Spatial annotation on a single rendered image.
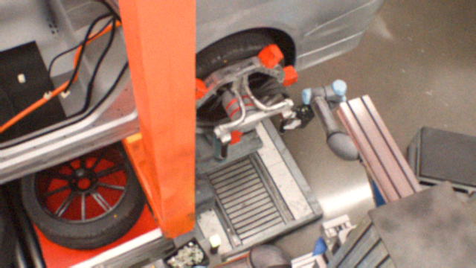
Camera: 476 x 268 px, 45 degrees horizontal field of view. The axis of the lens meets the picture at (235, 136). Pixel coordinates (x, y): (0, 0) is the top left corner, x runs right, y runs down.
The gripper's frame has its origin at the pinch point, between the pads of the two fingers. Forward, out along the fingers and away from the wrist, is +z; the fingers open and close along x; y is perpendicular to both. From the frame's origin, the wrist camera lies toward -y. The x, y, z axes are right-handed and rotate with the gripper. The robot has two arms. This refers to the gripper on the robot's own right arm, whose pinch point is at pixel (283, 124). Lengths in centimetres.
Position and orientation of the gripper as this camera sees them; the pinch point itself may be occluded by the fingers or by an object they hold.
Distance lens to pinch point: 299.0
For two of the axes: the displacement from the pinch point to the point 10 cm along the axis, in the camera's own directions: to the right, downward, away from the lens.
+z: -8.9, 3.7, -2.6
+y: 0.6, -4.8, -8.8
